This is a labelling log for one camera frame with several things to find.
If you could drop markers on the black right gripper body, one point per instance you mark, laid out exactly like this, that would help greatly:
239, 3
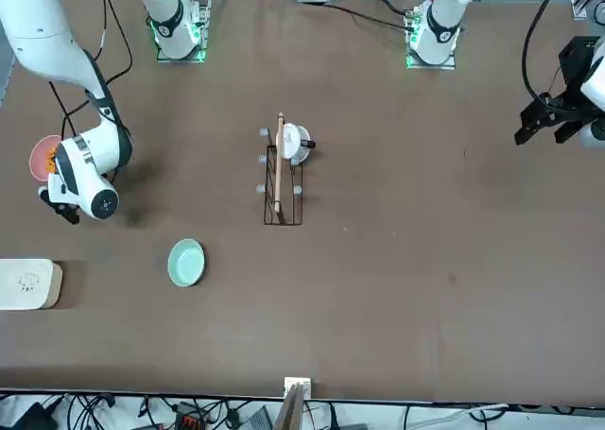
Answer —
66, 211

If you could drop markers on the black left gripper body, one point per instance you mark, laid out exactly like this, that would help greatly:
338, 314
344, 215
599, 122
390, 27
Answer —
574, 61

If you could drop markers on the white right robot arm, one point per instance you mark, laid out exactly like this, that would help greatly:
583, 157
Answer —
38, 23

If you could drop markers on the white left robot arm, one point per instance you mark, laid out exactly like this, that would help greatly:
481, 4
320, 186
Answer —
444, 19

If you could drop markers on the orange popcorn pile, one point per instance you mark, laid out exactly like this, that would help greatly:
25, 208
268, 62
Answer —
51, 160

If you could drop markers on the pink bowl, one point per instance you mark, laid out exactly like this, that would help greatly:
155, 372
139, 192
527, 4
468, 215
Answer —
40, 158

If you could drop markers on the green bowl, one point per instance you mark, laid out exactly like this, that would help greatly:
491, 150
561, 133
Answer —
186, 263

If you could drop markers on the white lidded box bear print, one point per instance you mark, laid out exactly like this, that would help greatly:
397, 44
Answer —
23, 283

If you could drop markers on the white cup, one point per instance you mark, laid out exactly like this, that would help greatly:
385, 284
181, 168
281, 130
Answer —
295, 142

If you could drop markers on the black power strip red switches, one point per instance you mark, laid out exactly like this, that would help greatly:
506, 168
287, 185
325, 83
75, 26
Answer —
189, 420

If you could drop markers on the wooden board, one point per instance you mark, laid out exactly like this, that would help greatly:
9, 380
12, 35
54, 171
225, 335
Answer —
290, 411

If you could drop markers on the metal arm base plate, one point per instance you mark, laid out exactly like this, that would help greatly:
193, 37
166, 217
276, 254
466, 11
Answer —
201, 28
412, 23

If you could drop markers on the white table edge bracket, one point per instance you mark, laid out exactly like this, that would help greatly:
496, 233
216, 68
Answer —
305, 383

